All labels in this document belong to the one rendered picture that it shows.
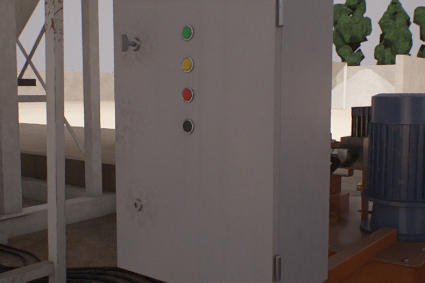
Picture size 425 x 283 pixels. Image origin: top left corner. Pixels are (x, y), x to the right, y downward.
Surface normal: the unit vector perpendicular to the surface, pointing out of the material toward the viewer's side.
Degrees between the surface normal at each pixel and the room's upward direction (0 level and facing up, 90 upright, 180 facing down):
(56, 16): 93
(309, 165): 90
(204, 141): 90
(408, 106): 90
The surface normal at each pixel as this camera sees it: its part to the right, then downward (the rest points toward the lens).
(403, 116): -0.42, 0.08
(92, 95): 0.79, 0.06
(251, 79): -0.62, 0.07
